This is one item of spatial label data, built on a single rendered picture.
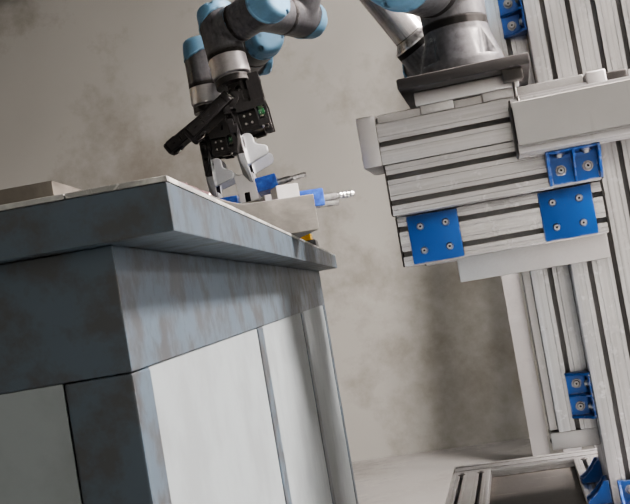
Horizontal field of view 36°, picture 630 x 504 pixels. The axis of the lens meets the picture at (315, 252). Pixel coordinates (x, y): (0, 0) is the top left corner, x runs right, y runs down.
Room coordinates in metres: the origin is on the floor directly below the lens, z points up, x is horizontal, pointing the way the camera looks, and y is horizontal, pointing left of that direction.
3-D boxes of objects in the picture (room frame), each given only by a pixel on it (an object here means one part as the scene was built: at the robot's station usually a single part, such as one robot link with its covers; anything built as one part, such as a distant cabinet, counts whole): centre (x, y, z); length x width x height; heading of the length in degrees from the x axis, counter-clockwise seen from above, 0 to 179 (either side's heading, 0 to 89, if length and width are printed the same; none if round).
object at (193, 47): (2.14, 0.17, 1.25); 0.09 x 0.08 x 0.11; 110
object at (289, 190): (1.57, -0.01, 0.86); 0.13 x 0.05 x 0.05; 103
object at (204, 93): (2.14, 0.18, 1.17); 0.08 x 0.08 x 0.05
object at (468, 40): (1.73, -0.31, 1.09); 0.15 x 0.15 x 0.10
